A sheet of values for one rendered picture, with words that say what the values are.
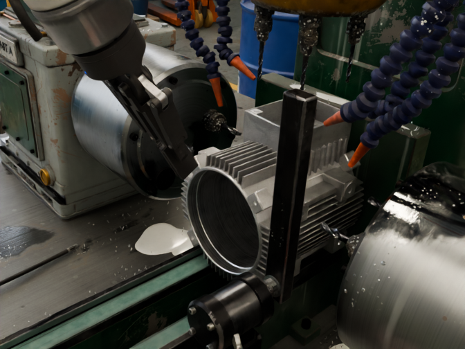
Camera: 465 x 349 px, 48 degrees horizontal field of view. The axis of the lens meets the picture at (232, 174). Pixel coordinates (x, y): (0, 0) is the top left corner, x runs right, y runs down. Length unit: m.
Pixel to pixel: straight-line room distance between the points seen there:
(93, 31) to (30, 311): 0.54
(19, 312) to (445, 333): 0.66
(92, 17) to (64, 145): 0.55
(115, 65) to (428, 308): 0.39
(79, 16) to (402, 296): 0.40
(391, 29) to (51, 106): 0.61
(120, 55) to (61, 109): 0.48
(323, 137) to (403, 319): 0.29
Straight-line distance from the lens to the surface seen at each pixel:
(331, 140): 0.75
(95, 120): 0.90
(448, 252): 0.53
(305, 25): 0.64
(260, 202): 0.64
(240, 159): 0.68
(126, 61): 0.57
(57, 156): 1.07
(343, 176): 0.74
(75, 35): 0.54
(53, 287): 0.97
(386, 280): 0.54
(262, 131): 0.72
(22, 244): 1.09
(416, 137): 0.73
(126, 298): 0.75
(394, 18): 0.86
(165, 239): 1.05
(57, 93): 1.01
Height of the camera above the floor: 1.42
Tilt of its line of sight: 29 degrees down
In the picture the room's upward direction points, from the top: 3 degrees clockwise
